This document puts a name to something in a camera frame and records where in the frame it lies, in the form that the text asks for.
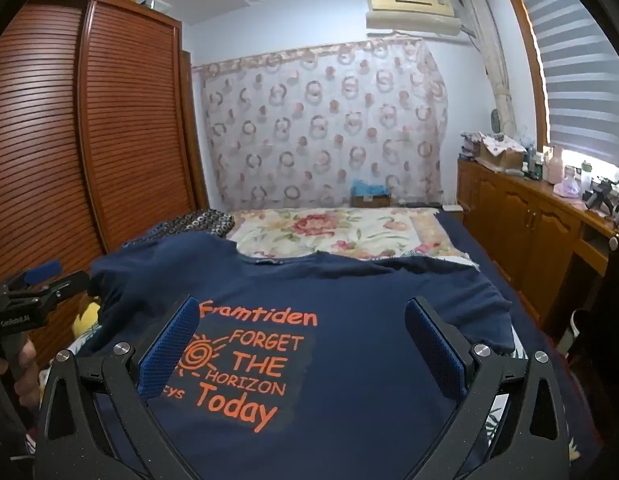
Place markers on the person's left hand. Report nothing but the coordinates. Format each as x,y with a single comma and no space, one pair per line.
25,370

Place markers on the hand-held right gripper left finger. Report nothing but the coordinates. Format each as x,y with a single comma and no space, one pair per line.
169,350

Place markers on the sheer circle-patterned curtain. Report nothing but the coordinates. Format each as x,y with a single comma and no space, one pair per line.
314,125

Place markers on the open cardboard box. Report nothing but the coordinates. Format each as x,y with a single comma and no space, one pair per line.
499,157

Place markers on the beige tied window curtain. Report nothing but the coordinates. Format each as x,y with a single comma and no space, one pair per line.
494,60

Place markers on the black device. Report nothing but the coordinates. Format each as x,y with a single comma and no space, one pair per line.
602,197

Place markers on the long wooden cabinet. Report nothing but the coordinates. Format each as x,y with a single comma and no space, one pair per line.
514,220

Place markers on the grey striped window blind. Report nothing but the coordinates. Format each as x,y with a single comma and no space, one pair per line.
579,75

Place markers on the floral pillow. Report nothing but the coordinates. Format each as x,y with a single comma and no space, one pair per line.
489,270

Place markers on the white wall air conditioner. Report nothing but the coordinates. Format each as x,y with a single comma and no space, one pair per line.
414,7

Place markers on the yellow plush toy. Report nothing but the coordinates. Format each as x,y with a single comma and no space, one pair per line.
86,317

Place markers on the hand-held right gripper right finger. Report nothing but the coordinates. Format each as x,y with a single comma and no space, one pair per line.
439,350

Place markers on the cream floral blanket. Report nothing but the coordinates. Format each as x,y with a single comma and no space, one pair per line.
314,230

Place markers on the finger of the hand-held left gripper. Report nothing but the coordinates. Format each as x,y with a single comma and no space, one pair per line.
44,270
64,284

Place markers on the navy blue printed t-shirt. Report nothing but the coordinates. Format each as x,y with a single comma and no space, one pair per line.
339,360

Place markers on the pink bottle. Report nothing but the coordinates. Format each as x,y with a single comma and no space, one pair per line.
557,165

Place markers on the white leaf-print bedsheet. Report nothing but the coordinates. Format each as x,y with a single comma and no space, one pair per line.
494,422

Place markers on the brown slatted wooden wardrobe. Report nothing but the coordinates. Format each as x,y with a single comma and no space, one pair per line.
129,135

